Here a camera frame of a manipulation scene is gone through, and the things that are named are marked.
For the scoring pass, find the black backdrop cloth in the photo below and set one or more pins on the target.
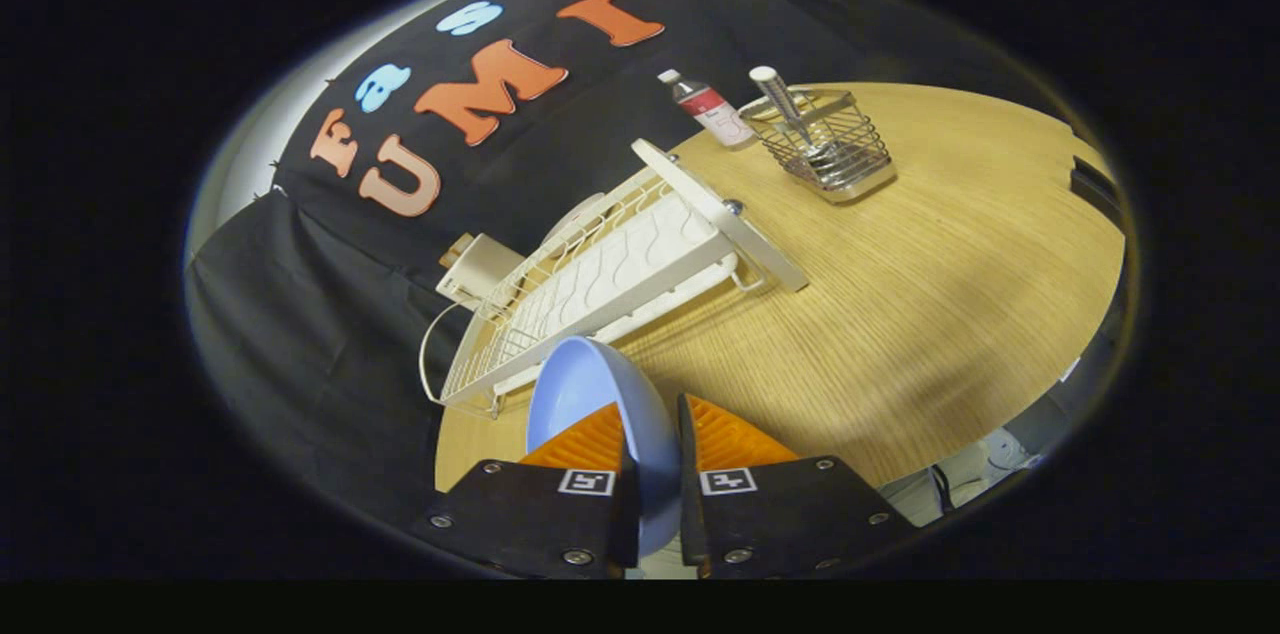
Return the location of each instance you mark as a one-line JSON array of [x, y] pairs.
[[300, 334]]

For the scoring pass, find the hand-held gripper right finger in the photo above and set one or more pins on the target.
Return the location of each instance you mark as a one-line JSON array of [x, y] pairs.
[[780, 514]]

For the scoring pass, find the brown toast slice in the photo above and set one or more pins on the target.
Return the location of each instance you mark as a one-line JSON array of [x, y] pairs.
[[457, 250]]

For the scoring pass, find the blue plate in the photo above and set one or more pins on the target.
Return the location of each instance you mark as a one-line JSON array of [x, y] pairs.
[[590, 384]]

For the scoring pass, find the clear bottle with red label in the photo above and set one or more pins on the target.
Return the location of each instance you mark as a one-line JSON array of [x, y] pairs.
[[715, 111]]

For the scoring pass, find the white toaster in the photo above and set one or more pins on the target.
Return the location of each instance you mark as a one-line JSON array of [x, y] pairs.
[[480, 272]]

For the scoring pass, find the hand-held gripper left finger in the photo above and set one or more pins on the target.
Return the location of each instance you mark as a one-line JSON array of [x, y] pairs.
[[530, 514]]

